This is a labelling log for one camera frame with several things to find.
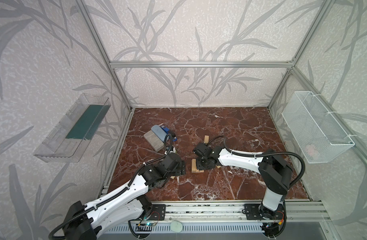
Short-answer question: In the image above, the light blue oval case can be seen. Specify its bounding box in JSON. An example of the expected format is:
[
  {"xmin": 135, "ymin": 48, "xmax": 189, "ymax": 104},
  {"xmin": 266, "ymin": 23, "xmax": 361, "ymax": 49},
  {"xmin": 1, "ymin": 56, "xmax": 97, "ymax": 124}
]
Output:
[{"xmin": 151, "ymin": 125, "xmax": 168, "ymax": 142}]

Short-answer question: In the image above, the pale green round disc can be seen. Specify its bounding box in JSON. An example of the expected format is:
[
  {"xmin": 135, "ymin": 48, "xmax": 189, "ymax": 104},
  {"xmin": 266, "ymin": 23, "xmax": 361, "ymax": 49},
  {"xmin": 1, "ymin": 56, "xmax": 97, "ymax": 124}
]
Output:
[{"xmin": 170, "ymin": 221, "xmax": 184, "ymax": 233}]

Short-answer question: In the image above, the clear plastic wall tray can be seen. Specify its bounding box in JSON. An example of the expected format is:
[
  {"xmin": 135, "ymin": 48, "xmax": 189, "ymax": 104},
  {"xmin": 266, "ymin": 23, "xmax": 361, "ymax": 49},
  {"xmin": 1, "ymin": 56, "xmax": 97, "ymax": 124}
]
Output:
[{"xmin": 33, "ymin": 94, "xmax": 111, "ymax": 163}]

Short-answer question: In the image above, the blue black tool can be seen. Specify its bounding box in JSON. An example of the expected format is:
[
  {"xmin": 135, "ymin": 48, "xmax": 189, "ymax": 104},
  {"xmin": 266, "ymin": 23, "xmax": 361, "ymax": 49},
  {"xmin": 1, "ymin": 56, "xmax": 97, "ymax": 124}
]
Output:
[{"xmin": 161, "ymin": 126, "xmax": 177, "ymax": 142}]

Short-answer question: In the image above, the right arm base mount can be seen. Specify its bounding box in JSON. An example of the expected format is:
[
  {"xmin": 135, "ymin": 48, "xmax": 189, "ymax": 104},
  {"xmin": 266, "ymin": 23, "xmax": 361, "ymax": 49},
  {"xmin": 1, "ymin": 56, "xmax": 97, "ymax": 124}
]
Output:
[{"xmin": 242, "ymin": 204, "xmax": 286, "ymax": 222}]

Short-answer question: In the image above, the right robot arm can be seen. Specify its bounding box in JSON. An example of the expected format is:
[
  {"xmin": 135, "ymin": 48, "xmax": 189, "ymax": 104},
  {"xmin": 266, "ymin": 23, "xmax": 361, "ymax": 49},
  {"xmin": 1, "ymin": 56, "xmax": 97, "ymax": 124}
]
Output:
[{"xmin": 193, "ymin": 143, "xmax": 293, "ymax": 212}]

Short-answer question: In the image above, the grey sponge block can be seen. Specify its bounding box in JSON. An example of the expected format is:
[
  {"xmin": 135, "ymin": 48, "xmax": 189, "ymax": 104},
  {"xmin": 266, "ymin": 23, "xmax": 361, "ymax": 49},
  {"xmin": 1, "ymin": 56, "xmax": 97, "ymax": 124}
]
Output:
[{"xmin": 143, "ymin": 131, "xmax": 164, "ymax": 152}]

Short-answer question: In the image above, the right black cable conduit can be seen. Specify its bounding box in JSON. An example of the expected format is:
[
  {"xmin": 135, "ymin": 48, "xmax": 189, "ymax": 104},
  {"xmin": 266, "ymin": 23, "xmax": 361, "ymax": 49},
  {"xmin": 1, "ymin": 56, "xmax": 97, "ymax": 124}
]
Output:
[{"xmin": 207, "ymin": 135, "xmax": 306, "ymax": 189}]

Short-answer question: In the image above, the pink object in basket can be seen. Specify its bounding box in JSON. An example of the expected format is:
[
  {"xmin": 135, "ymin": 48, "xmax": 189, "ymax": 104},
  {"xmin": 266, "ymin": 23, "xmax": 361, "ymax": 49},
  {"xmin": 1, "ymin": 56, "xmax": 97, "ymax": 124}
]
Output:
[{"xmin": 305, "ymin": 145, "xmax": 319, "ymax": 158}]

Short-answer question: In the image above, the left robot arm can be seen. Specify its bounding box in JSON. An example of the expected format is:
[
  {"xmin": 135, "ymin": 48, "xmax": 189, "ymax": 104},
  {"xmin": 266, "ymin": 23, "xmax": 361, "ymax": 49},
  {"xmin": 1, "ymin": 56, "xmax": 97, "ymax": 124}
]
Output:
[{"xmin": 49, "ymin": 153, "xmax": 186, "ymax": 240}]

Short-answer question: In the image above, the white wire mesh basket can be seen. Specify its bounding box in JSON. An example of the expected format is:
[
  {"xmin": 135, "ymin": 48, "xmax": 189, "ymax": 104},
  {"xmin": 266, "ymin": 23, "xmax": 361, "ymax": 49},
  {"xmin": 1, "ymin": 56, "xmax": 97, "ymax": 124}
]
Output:
[{"xmin": 282, "ymin": 91, "xmax": 355, "ymax": 164}]

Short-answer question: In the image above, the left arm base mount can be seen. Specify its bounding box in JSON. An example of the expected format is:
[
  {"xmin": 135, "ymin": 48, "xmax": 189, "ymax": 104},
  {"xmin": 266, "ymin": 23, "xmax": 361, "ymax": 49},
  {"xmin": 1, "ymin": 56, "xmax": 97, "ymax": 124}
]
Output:
[{"xmin": 134, "ymin": 204, "xmax": 166, "ymax": 221}]

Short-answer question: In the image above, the left black cable conduit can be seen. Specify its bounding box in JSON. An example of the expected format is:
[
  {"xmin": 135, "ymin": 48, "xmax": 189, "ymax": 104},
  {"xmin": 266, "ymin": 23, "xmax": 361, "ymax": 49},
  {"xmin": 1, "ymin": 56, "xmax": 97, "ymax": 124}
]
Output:
[{"xmin": 48, "ymin": 132, "xmax": 174, "ymax": 240}]

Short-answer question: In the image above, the aluminium front rail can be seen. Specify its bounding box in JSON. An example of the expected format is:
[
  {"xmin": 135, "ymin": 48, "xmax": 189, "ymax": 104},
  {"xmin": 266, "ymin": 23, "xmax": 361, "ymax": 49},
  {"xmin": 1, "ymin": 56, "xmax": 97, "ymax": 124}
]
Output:
[{"xmin": 78, "ymin": 200, "xmax": 331, "ymax": 224}]

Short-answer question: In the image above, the black cable conduit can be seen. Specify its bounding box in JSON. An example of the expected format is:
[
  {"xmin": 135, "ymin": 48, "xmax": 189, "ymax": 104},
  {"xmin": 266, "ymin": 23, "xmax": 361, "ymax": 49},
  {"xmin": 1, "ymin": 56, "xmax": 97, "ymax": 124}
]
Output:
[
  {"xmin": 48, "ymin": 132, "xmax": 174, "ymax": 240},
  {"xmin": 207, "ymin": 135, "xmax": 306, "ymax": 189}
]

